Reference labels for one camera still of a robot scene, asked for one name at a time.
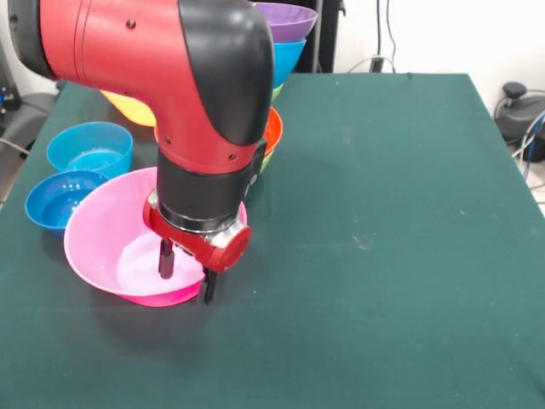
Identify large green plastic bowl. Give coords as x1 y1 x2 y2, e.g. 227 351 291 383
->
258 147 276 176

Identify black wall cable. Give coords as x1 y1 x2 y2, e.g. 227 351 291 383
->
376 0 398 72

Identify translucent teal plastic bowl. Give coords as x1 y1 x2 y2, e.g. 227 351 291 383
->
45 121 135 180

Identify purple plastic bowl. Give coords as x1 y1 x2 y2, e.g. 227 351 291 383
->
250 2 319 43

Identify red plastic bowl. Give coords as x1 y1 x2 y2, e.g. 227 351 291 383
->
262 106 284 157

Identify orange plastic bowl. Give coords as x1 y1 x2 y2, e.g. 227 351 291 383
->
100 89 158 128

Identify black pedestal foot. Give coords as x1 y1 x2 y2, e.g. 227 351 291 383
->
0 91 56 144
493 82 545 144

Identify tangle of cables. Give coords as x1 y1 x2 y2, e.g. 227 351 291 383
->
508 108 545 191

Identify small dark blue bowl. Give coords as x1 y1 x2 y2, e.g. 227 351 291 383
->
24 170 111 239

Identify dark green table cloth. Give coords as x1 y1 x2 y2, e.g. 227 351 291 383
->
0 71 545 409

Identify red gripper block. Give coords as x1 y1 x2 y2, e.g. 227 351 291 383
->
141 189 253 307

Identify bright blue plastic bowl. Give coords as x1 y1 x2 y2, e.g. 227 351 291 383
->
271 37 307 89

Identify pink plastic bowl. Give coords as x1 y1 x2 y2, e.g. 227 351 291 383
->
63 166 250 308

